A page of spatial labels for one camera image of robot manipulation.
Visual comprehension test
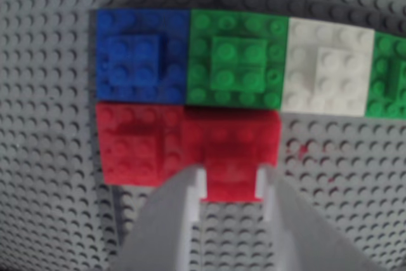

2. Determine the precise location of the white brick cube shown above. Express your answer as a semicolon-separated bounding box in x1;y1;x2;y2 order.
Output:
280;17;376;117

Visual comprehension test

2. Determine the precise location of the grey studded baseplate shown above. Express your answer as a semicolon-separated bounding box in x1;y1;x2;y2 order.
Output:
0;0;406;271

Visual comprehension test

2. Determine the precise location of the green brick cube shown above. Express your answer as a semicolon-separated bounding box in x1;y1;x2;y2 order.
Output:
185;9;290;112
364;31;406;119

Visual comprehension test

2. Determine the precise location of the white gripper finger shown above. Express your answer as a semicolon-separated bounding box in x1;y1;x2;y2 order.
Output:
109;164;204;271
256;162;378;271

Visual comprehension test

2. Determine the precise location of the red brick cube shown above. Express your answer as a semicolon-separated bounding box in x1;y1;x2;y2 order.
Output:
182;107;283;204
96;102;191;188

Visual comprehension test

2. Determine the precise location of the blue brick cube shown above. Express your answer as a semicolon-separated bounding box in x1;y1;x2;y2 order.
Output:
96;9;191;107

